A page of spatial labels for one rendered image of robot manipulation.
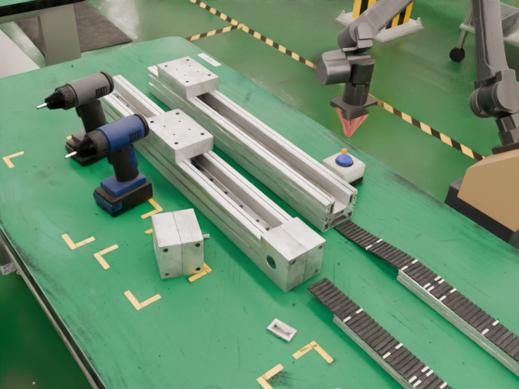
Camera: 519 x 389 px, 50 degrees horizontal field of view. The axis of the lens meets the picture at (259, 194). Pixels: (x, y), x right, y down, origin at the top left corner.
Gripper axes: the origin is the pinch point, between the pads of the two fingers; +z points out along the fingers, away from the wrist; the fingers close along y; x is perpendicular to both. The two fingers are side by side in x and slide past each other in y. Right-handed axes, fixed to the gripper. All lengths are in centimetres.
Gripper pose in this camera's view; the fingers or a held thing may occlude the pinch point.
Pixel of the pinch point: (347, 133)
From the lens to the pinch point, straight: 140.2
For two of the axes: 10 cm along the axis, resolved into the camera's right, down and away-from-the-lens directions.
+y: -7.9, 3.4, -5.0
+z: -0.6, 7.8, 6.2
